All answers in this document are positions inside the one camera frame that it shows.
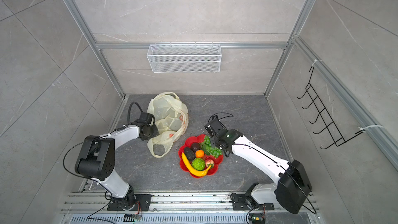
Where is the cream plastic bag fruit print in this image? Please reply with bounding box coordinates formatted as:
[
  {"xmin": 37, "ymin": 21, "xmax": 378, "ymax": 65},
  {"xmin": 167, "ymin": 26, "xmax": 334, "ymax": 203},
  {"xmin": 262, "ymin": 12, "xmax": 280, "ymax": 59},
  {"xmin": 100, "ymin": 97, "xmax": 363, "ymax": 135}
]
[{"xmin": 147, "ymin": 92, "xmax": 189, "ymax": 158}]

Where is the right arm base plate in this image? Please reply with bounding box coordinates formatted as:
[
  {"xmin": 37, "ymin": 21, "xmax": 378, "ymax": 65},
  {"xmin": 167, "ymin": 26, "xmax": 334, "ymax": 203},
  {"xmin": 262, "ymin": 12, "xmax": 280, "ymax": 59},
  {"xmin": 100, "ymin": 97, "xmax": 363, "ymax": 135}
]
[{"xmin": 230, "ymin": 193, "xmax": 275, "ymax": 211}]

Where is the black wire hook rack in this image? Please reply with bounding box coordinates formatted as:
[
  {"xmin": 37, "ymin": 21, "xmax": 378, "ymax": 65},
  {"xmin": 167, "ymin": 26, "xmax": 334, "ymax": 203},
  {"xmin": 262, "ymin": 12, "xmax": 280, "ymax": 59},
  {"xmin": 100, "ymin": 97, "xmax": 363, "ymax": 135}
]
[{"xmin": 296, "ymin": 67, "xmax": 365, "ymax": 150}]

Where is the green fake grapes bunch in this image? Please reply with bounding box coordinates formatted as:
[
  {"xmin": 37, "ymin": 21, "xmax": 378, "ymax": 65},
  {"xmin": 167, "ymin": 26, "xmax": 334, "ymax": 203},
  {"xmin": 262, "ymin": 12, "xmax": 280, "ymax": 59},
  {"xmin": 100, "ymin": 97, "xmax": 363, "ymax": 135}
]
[{"xmin": 201, "ymin": 135, "xmax": 222, "ymax": 158}]

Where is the white wire mesh basket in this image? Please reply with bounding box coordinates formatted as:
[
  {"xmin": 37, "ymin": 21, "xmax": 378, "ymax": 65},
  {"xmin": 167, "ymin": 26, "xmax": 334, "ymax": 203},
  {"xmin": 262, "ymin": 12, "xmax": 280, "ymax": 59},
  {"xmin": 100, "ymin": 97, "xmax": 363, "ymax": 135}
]
[{"xmin": 147, "ymin": 44, "xmax": 222, "ymax": 73}]

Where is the dark brown fake fruit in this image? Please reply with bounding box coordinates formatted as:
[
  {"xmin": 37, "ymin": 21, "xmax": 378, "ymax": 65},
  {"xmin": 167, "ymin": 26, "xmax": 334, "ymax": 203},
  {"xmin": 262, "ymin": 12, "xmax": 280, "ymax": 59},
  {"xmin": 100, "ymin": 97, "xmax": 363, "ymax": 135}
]
[{"xmin": 190, "ymin": 142, "xmax": 202, "ymax": 152}]

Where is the orange fake fruit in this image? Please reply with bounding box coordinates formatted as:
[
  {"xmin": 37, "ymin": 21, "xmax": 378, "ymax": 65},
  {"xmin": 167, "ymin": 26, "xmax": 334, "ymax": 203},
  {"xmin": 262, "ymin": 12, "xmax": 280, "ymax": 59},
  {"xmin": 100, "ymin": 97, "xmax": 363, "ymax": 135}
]
[{"xmin": 195, "ymin": 149, "xmax": 205, "ymax": 158}]

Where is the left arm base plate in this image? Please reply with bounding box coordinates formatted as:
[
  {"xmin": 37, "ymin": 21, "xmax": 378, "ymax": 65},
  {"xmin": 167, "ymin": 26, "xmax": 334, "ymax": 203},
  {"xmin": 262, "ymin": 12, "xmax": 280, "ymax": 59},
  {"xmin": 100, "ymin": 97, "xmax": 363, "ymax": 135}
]
[{"xmin": 107, "ymin": 194, "xmax": 152, "ymax": 211}]

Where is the yellow fake banana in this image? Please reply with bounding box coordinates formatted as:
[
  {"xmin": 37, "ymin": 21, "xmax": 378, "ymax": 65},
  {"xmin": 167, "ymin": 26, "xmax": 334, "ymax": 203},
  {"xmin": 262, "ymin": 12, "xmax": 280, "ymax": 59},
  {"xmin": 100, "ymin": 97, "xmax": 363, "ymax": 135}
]
[{"xmin": 181, "ymin": 153, "xmax": 211, "ymax": 177}]

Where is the red fake strawberry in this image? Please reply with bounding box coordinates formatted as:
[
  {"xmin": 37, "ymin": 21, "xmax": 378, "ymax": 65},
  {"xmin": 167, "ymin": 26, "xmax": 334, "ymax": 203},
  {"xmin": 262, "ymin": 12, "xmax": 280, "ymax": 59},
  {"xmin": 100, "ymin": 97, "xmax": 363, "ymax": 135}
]
[{"xmin": 205, "ymin": 158, "xmax": 215, "ymax": 169}]

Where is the dark fake avocado long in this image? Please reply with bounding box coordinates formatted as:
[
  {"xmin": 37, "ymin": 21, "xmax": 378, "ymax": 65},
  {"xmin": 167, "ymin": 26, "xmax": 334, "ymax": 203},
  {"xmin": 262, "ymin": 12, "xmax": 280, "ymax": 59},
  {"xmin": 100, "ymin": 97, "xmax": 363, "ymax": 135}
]
[{"xmin": 183, "ymin": 147, "xmax": 196, "ymax": 162}]

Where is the light green fake fruit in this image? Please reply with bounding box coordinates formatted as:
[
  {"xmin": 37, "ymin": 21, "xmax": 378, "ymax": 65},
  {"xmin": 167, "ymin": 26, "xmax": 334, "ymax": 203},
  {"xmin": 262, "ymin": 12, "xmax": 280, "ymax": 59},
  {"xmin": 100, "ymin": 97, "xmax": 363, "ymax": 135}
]
[{"xmin": 191, "ymin": 158, "xmax": 205, "ymax": 171}]

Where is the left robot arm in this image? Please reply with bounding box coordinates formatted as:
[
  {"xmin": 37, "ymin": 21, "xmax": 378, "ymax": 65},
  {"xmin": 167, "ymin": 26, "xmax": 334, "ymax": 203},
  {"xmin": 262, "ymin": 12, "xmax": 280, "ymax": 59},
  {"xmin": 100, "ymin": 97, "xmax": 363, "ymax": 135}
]
[{"xmin": 75, "ymin": 113, "xmax": 159, "ymax": 210}]

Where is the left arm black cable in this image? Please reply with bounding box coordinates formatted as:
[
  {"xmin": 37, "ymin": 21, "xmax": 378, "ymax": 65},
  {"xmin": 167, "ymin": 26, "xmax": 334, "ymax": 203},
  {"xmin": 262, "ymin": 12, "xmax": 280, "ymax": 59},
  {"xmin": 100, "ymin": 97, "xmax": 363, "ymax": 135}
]
[{"xmin": 125, "ymin": 101, "xmax": 144, "ymax": 128}]

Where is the red flower-shaped plastic plate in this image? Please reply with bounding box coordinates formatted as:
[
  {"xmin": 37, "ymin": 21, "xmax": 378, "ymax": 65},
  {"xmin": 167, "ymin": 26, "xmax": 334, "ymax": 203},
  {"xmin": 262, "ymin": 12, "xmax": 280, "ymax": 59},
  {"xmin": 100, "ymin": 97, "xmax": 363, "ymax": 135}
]
[{"xmin": 178, "ymin": 134, "xmax": 224, "ymax": 178}]

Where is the aluminium rail frame front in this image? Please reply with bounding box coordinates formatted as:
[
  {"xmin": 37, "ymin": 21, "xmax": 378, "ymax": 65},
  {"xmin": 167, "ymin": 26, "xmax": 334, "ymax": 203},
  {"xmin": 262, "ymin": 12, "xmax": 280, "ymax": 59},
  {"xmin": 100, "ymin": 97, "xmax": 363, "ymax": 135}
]
[{"xmin": 60, "ymin": 190, "xmax": 324, "ymax": 224}]

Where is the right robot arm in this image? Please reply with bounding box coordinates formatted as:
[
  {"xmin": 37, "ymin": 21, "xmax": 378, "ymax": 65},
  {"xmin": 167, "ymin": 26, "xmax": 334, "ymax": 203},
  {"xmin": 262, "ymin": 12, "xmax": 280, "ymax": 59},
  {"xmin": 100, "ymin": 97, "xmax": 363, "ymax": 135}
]
[{"xmin": 205, "ymin": 115, "xmax": 312, "ymax": 214}]

